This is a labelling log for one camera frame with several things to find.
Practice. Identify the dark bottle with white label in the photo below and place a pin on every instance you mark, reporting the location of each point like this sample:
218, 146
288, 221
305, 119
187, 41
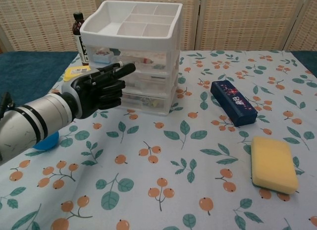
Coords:
80, 36

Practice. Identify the yellow sponge green base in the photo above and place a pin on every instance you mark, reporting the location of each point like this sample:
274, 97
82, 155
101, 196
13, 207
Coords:
272, 163

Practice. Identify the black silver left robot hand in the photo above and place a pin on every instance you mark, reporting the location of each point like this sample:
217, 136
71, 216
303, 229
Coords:
99, 88

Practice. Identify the woven bamboo folding screen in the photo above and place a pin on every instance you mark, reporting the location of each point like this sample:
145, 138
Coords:
235, 19

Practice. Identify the floral print tablecloth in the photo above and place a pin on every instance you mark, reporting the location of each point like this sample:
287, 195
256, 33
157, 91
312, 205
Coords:
158, 165

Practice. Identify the wooden pen red white tip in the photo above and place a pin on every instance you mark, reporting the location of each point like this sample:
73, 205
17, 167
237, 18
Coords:
144, 60

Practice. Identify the blue pencil case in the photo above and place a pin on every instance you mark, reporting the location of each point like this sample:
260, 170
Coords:
232, 103

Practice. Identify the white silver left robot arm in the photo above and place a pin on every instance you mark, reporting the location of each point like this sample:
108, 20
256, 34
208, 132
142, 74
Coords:
29, 123

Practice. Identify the yellow lid green container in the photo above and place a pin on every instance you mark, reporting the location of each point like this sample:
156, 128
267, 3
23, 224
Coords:
70, 72

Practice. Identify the clear plastic drawer with pen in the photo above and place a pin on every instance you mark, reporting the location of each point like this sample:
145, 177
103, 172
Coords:
138, 55

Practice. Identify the blue foam ball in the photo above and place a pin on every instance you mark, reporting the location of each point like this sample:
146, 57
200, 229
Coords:
48, 143

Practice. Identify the white drawer organizer box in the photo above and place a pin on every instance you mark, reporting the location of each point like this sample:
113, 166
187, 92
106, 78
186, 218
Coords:
138, 41

